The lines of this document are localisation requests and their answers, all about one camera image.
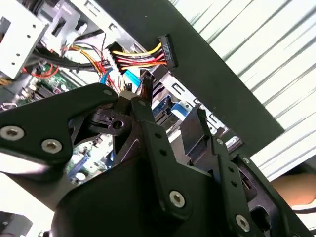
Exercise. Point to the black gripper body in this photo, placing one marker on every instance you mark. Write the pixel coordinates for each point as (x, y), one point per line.
(111, 209)

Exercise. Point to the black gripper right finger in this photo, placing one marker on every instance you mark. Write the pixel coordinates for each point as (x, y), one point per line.
(230, 182)

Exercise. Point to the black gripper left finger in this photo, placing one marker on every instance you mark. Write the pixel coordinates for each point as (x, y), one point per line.
(37, 118)

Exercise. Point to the hard disk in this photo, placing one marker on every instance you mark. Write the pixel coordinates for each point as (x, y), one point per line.
(176, 109)

